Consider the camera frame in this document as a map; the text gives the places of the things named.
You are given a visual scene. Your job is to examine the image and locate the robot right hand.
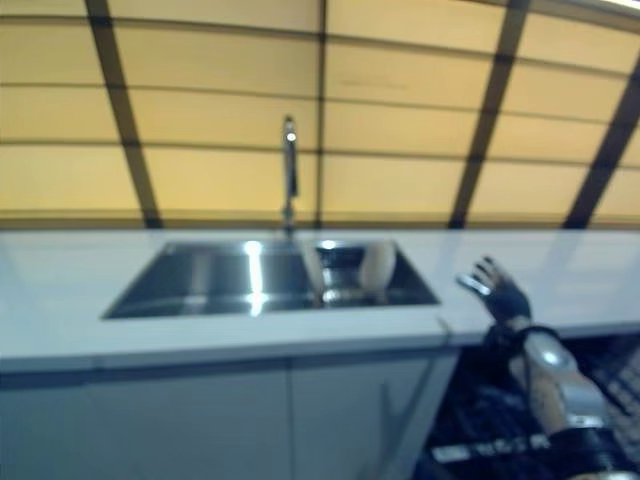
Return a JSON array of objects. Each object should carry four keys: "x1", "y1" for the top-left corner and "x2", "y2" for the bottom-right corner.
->
[{"x1": 454, "y1": 256, "x2": 534, "y2": 335}]

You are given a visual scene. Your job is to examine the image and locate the beige ceramic plate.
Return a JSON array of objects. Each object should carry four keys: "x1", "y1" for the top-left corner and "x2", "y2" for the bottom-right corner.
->
[
  {"x1": 360, "y1": 242, "x2": 397, "y2": 302},
  {"x1": 301, "y1": 244, "x2": 327, "y2": 302}
]

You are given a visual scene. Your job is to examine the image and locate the open dishwasher with dark rack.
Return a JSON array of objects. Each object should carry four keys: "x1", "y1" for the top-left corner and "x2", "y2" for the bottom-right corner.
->
[{"x1": 412, "y1": 335, "x2": 640, "y2": 480}]

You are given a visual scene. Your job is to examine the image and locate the steel roll-up drying rack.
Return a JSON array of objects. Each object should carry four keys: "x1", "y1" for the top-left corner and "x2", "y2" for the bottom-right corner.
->
[{"x1": 313, "y1": 242, "x2": 402, "y2": 304}]

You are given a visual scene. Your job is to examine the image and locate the chrome kitchen faucet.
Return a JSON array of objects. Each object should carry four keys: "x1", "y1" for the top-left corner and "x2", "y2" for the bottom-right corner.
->
[{"x1": 278, "y1": 114, "x2": 302, "y2": 237}]

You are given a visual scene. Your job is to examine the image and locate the stainless steel sink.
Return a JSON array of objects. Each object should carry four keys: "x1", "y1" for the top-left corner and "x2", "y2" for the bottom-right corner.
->
[{"x1": 101, "y1": 238, "x2": 442, "y2": 321}]

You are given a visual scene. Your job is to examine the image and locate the white base cabinet front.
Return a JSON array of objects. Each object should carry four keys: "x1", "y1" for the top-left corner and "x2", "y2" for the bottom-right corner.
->
[{"x1": 0, "y1": 347, "x2": 459, "y2": 480}]

